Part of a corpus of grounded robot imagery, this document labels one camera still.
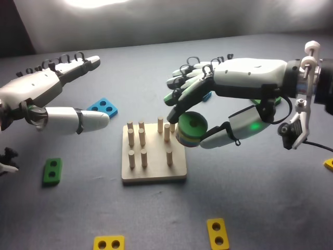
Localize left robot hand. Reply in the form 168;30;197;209
0;51;110;136

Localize coloured rings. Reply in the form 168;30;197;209
175;111;209;148

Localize grey table cloth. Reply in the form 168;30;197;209
0;31;333;250

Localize wooden peg board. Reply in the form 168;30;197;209
121;116;188;186

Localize blue square four-hole block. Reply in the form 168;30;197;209
86;97;118;120

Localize green two-hole block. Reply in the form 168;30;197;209
249;95;283;106
42;158;62;187

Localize black camera cable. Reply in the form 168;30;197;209
303;140;333;153

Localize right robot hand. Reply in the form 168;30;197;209
163;53;288;149

